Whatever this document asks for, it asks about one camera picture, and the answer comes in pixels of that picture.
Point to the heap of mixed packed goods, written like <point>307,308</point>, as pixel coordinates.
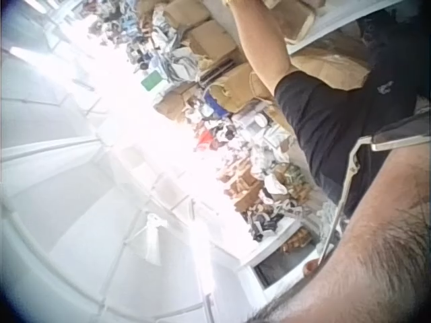
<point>266,175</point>

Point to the white table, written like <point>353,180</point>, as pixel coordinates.
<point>331,25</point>

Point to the tall brown cardboard box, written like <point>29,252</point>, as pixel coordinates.
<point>188,15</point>

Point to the open brown cardboard box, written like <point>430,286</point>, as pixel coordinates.
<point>235,87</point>

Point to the green plastic box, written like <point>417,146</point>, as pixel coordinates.
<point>151,80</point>

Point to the low brown cardboard box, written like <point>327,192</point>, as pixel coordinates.
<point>173,101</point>

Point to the white framed dark panel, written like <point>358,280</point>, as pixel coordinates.
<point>283,269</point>

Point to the small brown cardboard box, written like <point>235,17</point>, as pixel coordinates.
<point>212,38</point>

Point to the heap of clothes and bags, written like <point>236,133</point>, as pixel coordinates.
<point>148,40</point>

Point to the red plastic item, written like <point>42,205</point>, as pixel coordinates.
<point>206,140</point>

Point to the large flat cardboard box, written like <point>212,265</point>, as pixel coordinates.
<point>330,69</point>

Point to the beige cloth bag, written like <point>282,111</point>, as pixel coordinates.
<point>296,23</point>

